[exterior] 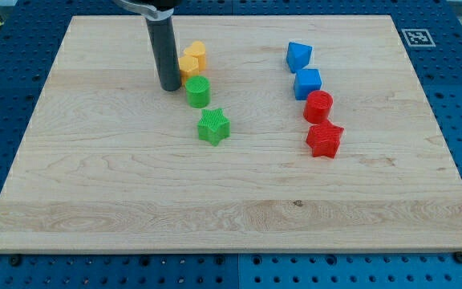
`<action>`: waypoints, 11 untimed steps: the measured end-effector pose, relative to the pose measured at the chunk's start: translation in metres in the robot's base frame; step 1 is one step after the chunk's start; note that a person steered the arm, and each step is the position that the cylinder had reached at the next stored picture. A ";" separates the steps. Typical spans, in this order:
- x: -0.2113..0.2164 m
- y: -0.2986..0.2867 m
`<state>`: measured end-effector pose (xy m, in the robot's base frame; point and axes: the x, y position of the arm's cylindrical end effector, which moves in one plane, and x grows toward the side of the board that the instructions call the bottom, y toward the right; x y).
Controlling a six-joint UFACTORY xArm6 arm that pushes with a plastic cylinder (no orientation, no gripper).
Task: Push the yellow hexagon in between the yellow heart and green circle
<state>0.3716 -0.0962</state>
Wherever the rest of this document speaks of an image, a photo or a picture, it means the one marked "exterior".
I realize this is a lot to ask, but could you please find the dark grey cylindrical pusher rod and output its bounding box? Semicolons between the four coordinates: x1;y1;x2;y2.
146;17;181;92

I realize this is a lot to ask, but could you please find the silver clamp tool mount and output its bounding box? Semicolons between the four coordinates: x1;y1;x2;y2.
113;0;182;20

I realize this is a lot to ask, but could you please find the yellow hexagon block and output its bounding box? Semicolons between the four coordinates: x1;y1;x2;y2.
178;55;200;86

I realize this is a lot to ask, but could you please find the yellow heart block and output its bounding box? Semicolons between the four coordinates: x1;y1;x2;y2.
183;40;207;71

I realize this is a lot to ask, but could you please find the green circle block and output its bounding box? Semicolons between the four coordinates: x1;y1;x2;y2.
185;75;211;108

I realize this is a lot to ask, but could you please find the red circle block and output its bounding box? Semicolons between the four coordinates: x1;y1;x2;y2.
303;90;334;124

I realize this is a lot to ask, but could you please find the green star block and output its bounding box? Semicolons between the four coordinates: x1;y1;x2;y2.
197;108;230;146

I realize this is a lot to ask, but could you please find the blue triangle block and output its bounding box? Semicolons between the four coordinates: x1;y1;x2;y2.
286;42;313;73

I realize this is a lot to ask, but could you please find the light wooden board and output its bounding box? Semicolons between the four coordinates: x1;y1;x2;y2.
0;15;462;254

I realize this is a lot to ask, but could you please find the blue cube block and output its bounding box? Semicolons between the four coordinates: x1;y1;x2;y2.
294;69;322;100

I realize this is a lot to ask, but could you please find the red star block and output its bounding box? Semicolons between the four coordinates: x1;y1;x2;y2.
306;120;344;158

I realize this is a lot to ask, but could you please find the white fiducial marker tag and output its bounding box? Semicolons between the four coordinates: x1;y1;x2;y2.
402;28;436;47

